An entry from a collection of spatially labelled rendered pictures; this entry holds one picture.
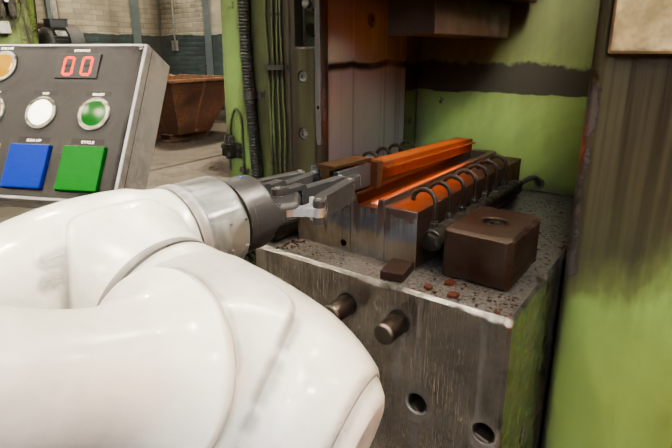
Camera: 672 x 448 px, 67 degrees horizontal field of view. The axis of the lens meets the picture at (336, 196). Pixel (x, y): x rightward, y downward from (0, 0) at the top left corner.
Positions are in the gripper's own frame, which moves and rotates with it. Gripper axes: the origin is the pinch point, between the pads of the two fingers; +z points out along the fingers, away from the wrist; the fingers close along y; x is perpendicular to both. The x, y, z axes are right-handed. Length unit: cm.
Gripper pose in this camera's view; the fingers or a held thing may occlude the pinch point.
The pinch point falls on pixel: (346, 177)
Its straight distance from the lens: 63.4
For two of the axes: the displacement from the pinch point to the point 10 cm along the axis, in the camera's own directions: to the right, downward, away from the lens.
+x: -0.1, -9.6, -2.8
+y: 8.1, 1.6, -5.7
